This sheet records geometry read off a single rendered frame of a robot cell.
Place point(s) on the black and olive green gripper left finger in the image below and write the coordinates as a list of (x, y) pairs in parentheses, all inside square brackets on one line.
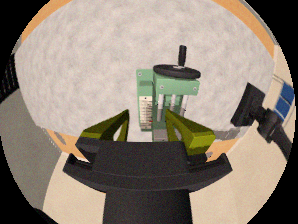
[(106, 129)]

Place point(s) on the green bench vise with handwheel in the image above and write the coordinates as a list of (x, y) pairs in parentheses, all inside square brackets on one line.
[(154, 94)]

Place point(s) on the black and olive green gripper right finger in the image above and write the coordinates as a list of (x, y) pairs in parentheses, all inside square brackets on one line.
[(197, 138)]

